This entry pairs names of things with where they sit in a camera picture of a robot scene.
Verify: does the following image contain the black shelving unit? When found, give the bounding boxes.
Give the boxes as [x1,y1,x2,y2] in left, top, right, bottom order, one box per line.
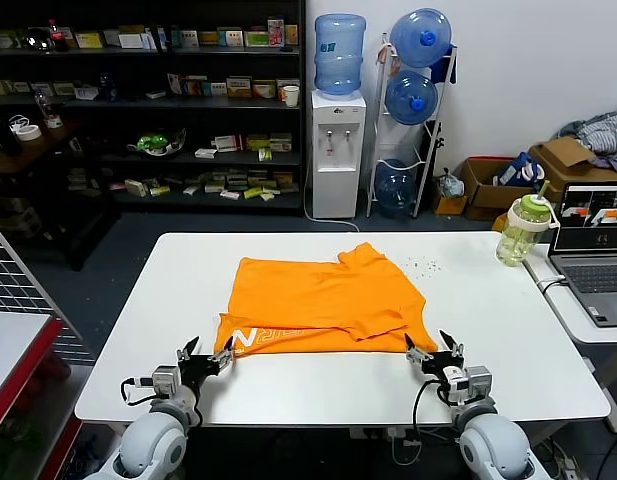
[0,0,308,217]

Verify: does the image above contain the clear plastic bag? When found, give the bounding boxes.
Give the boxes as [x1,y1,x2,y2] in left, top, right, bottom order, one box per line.
[435,168,465,199]

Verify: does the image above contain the white wire jug rack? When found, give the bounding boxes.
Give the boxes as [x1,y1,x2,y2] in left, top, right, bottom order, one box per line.
[365,32,459,220]

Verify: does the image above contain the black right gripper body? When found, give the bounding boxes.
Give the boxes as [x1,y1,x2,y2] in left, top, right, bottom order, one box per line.
[420,351,467,387]

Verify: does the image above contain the green lid drinking bottle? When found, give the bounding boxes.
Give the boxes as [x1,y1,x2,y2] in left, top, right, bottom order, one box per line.
[495,180,559,268]

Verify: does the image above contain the striped grey clothes pile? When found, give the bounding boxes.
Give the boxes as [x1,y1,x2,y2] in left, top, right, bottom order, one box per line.
[557,112,617,171]

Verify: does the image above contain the large brown cardboard box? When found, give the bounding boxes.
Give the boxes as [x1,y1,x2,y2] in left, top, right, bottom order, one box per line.
[530,137,617,204]

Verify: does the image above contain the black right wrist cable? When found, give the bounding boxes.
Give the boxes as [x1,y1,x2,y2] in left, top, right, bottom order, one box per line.
[411,379,459,441]

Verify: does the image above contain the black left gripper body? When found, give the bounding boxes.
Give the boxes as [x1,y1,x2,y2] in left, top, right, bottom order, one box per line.
[177,353,223,392]

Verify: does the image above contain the small white side table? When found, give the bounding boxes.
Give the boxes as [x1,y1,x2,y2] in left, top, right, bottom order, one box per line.
[522,243,617,434]

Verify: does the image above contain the dark glossy round object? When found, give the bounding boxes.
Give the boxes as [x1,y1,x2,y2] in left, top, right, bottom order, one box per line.
[25,27,54,54]

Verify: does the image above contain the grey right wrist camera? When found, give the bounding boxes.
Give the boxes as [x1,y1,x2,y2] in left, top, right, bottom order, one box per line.
[466,365,493,399]

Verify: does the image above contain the yellow and green medicine box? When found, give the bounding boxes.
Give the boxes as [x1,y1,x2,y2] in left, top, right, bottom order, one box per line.
[226,76,253,99]

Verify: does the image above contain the white water dispenser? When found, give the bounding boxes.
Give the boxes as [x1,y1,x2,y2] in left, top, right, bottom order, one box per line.
[310,89,367,220]

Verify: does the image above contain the cardboard box with red rim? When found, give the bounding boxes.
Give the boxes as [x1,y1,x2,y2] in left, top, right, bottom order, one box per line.
[460,156,537,222]

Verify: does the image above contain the white wire grid panel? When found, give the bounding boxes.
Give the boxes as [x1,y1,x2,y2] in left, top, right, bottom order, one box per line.
[0,215,84,344]

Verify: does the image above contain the brown wooden table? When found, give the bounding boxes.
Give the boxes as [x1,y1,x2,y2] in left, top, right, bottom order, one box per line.
[0,117,122,271]

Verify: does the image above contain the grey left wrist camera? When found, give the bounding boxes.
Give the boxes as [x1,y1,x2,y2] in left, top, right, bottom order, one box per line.
[151,365,182,401]

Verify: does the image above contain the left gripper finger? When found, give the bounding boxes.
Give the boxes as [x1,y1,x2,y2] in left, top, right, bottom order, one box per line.
[207,335,238,374]
[176,335,202,363]

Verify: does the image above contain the orange t-shirt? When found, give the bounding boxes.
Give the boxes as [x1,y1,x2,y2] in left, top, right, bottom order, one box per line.
[212,242,439,357]

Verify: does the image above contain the small yellow cardboard box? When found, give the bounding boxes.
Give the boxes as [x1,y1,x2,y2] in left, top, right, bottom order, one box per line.
[431,192,468,216]

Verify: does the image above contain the blue bag with white handles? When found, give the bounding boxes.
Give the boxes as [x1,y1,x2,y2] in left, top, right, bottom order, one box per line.
[492,152,547,189]

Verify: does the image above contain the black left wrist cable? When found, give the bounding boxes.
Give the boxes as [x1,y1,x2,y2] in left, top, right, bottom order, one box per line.
[120,377,159,407]

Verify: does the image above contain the white dispenser power cord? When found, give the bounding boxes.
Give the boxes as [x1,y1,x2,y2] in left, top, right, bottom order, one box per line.
[302,164,362,234]

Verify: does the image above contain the white work table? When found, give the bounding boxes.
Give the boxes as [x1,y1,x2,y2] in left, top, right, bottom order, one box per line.
[73,231,613,464]

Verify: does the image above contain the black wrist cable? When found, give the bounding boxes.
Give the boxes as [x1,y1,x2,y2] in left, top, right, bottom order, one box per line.
[120,377,159,407]
[411,379,459,441]

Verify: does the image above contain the green and white bowl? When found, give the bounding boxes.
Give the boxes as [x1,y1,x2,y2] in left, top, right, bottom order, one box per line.
[126,128,187,159]

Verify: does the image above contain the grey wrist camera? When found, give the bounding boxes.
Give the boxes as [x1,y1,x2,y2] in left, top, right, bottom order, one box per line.
[151,365,182,401]
[466,365,493,399]

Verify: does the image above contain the blue water jug with label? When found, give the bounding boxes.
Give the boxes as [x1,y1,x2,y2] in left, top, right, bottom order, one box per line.
[314,13,367,99]

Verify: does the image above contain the scattered dark crumbs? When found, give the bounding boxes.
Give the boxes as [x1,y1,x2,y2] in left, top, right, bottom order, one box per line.
[400,255,442,275]

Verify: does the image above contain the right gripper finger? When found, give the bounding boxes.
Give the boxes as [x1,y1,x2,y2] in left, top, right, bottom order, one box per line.
[438,328,466,359]
[403,333,435,364]

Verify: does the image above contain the grey laptop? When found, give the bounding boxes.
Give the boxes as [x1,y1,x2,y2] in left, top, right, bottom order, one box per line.
[548,182,617,329]

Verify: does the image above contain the red framed white cart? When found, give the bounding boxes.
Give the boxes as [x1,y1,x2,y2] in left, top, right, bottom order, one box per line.
[0,310,84,480]

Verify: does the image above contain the cola bottle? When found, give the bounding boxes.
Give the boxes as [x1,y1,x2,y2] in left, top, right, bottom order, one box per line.
[47,19,72,54]

